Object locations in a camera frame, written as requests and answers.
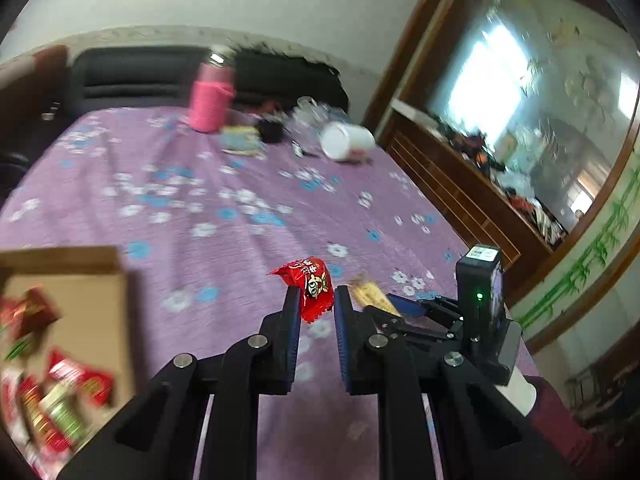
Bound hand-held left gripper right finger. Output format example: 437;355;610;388
334;285;576;480

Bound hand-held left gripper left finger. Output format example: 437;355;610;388
57;285;302;480

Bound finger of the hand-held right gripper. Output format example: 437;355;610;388
387;292;468;335
364;305;463;350

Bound yellow red snack packet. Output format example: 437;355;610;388
348;279;404;317

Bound red gold snack packet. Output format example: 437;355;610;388
269;257;335;324

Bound brown cardboard box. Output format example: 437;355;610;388
0;246;137;480

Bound small red white snack packet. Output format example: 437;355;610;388
47;352;116;407

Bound green white snack packet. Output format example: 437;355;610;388
39;384;89;454

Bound dark red snack packet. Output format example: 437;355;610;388
0;287;62;342

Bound large red white snack packet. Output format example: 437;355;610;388
0;367;76;480

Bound person's right forearm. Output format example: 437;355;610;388
522;377;607;476

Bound person's right hand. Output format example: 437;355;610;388
500;370;539;415

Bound purple floral tablecloth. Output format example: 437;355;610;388
0;106;543;480

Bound wooden cabinet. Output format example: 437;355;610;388
361;0;640;356

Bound clutter on cabinet shelf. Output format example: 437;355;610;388
440;124;572;252

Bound dark wooden furniture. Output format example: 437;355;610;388
567;359;640;432

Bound white plastic jar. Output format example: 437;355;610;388
319;122;377;163

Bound flat printed paper pack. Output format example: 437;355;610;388
219;125;267;157

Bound small black case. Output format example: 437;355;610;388
256;117;285;144

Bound clear glass jar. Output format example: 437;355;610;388
292;96;351;134

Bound painted mirror panel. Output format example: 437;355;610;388
425;0;640;241

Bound bottle with pink sleeve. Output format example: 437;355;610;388
188;46;237;135

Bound black sofa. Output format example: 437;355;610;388
65;46;350;118

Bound brown armchair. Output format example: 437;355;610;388
0;44;69;107

